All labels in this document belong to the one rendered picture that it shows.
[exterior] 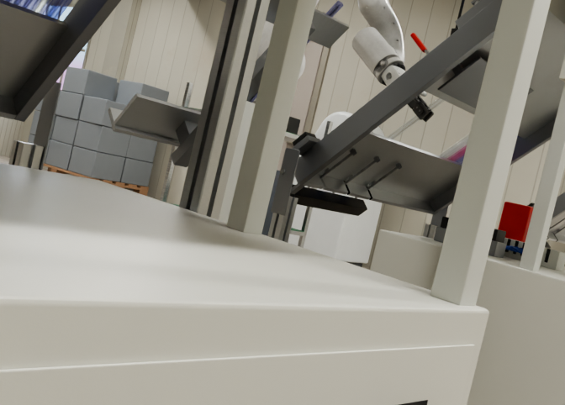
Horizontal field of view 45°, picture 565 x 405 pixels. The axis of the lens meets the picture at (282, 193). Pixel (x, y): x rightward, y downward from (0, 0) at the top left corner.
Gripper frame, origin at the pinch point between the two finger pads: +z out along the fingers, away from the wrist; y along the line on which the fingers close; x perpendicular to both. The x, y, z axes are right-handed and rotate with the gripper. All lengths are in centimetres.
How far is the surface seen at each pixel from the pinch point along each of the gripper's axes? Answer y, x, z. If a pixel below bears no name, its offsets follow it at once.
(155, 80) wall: 352, 331, -531
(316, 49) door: 374, 145, -377
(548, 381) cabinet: -21, 8, 74
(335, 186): -5.5, 30.3, -0.1
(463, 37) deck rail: -21.0, -22.8, 7.1
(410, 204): 33.1, 30.3, 0.3
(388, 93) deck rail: -21.0, -1.9, 2.6
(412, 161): 15.2, 15.5, -0.2
